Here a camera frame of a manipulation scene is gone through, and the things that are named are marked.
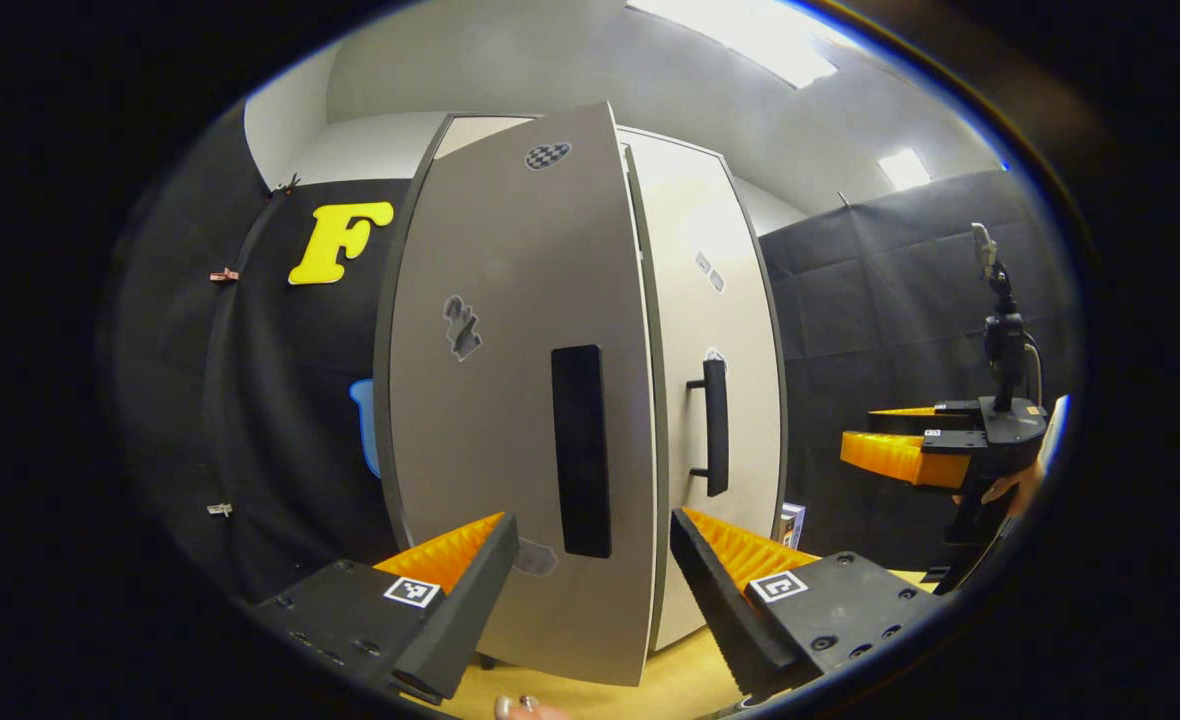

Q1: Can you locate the black flat door handle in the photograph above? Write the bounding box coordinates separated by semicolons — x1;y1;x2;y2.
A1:
551;345;613;559

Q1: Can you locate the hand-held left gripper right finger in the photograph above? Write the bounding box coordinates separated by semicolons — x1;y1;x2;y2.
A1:
670;507;946;696

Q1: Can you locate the grey white cabinet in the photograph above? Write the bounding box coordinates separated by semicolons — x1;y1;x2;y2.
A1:
375;108;791;671

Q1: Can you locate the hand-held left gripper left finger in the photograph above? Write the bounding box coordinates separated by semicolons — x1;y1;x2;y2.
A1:
250;512;521;701

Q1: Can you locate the small ceiling light panel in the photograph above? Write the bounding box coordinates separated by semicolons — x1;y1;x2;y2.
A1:
878;148;932;191

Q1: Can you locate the black bar door handle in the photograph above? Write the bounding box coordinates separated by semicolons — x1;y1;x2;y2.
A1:
687;359;730;498

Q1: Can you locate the white cabinet door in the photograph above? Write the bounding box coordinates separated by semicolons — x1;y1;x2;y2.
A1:
618;128;789;653
373;100;663;688

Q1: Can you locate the black backdrop cloth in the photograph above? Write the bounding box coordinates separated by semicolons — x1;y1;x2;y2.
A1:
758;168;1081;571
115;100;421;601

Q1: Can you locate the long ceiling light panel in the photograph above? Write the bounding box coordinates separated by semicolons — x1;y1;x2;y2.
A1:
628;0;839;89

